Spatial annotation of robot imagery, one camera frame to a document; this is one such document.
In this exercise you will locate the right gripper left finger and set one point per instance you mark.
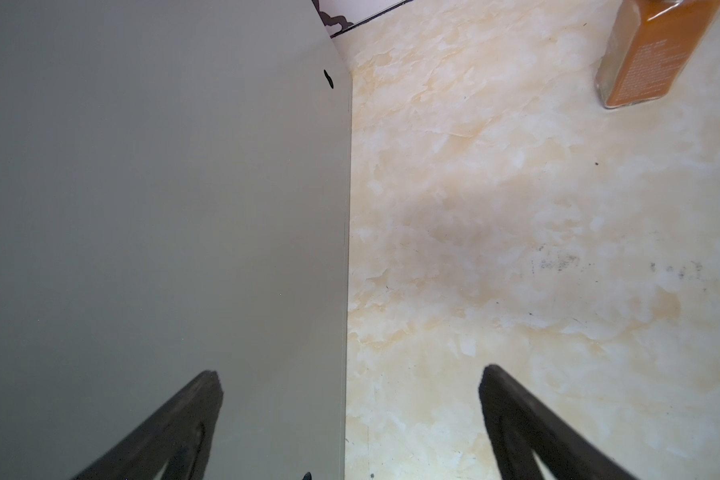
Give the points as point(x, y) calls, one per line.
point(172, 443)

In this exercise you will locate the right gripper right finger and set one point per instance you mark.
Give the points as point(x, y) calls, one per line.
point(525, 433)

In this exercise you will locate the grey metal cabinet counter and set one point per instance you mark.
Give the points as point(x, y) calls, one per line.
point(174, 198)

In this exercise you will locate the amber jar black lid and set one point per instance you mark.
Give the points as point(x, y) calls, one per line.
point(649, 45)

